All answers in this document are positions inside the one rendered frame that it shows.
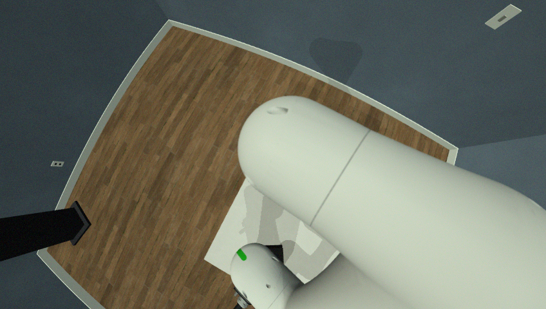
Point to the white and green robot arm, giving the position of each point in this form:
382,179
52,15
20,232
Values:
416,232

